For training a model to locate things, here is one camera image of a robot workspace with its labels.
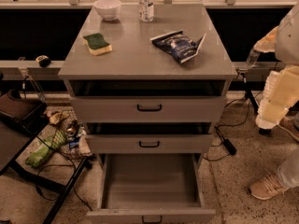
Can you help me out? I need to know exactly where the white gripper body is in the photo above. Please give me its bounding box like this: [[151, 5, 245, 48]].
[[256, 65, 299, 129]]

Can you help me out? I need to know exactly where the green yellow sponge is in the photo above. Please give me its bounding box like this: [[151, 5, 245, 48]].
[[83, 33, 112, 56]]

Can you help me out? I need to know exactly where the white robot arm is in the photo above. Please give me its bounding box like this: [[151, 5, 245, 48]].
[[253, 3, 299, 129]]

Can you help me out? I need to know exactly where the middle grey drawer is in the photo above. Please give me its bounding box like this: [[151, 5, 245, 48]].
[[85, 123, 213, 154]]

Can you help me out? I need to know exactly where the grey drawer cabinet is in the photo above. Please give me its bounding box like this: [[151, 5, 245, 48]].
[[57, 3, 238, 224]]

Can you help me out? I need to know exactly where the top grey drawer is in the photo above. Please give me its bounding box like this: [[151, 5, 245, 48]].
[[69, 80, 228, 124]]

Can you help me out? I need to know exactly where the bottom grey open drawer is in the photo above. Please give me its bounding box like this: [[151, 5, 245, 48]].
[[87, 154, 216, 224]]

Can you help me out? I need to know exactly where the tan sneaker far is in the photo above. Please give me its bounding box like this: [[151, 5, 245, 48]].
[[278, 118, 299, 142]]

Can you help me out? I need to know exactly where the tan sneaker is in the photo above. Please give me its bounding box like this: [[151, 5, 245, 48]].
[[249, 174, 288, 201], [278, 118, 299, 142]]

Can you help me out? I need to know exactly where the clear water bottle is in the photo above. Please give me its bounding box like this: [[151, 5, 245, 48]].
[[246, 49, 260, 69]]

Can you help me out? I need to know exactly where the black power adapter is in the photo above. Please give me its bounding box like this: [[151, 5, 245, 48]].
[[223, 139, 236, 156]]

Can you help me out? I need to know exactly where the light trouser leg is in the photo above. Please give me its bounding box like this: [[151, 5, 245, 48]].
[[277, 147, 299, 188]]

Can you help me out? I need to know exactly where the tan sneaker near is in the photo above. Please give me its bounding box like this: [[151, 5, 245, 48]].
[[249, 174, 288, 201]]

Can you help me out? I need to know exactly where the blue chip bag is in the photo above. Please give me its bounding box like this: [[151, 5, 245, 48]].
[[150, 31, 206, 64]]

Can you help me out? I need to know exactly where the white labelled bottle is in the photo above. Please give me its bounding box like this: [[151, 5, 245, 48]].
[[138, 0, 154, 22]]

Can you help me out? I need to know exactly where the white bowl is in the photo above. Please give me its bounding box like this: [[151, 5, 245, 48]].
[[93, 0, 121, 21]]

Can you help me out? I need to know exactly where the green snack bag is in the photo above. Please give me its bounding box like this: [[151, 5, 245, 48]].
[[25, 131, 67, 168]]

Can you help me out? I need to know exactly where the small black round device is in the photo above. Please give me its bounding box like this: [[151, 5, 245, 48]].
[[36, 55, 51, 68]]

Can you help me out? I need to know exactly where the dark brown chair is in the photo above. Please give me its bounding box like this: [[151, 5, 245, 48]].
[[0, 90, 47, 135]]

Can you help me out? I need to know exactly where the wire basket with items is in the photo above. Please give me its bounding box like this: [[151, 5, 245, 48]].
[[47, 108, 92, 160]]

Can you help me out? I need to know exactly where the black table frame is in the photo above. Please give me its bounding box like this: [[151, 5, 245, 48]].
[[0, 121, 89, 224]]

